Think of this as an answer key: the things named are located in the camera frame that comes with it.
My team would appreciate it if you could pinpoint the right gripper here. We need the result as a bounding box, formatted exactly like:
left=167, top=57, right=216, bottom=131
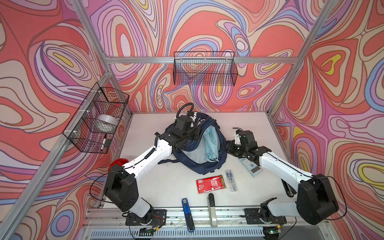
left=221, top=140, right=248, bottom=157

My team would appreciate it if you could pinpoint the light blue pencil case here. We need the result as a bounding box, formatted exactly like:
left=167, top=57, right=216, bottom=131
left=203, top=126, right=220, bottom=162

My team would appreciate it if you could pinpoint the navy blue backpack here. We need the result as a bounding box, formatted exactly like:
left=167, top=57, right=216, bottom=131
left=158, top=113, right=227, bottom=175

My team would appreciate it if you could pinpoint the clear pen pack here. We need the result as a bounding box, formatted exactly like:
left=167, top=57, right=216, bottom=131
left=225, top=170, right=238, bottom=192

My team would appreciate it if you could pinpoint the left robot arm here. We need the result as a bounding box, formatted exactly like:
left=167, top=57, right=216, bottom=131
left=103, top=112, right=201, bottom=218

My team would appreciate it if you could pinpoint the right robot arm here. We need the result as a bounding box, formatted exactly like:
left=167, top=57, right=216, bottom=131
left=225, top=128, right=339, bottom=225

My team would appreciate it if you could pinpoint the grey calculator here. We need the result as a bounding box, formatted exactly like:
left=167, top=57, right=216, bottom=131
left=238, top=158, right=263, bottom=177

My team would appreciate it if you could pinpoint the red packet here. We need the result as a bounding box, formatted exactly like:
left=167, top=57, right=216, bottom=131
left=196, top=175, right=226, bottom=194

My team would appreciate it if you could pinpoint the black beige stapler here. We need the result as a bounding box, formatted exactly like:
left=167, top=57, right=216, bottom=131
left=208, top=193, right=218, bottom=228

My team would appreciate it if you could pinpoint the red cup with markers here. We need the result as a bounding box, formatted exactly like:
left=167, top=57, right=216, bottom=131
left=115, top=158, right=129, bottom=167

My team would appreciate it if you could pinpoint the white tape roll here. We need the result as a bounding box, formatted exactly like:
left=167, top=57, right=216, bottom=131
left=94, top=114, right=119, bottom=134

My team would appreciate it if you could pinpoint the marker in basket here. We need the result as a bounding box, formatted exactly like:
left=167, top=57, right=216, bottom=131
left=100, top=134, right=107, bottom=152

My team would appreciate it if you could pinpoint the blue stapler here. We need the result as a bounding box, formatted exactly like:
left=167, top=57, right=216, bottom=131
left=182, top=198, right=195, bottom=233

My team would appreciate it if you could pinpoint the back wire basket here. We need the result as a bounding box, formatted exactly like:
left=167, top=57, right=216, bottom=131
left=173, top=50, right=238, bottom=86

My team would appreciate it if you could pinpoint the wire basket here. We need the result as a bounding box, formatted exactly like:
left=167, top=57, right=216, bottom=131
left=63, top=83, right=130, bottom=154
left=173, top=50, right=238, bottom=86

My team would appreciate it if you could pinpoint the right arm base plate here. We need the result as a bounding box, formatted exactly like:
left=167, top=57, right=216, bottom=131
left=241, top=208, right=287, bottom=226

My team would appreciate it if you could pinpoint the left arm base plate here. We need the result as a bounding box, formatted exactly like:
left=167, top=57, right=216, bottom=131
left=122, top=209, right=167, bottom=227

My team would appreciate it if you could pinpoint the left wire basket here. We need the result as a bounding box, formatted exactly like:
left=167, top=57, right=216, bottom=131
left=63, top=83, right=130, bottom=154

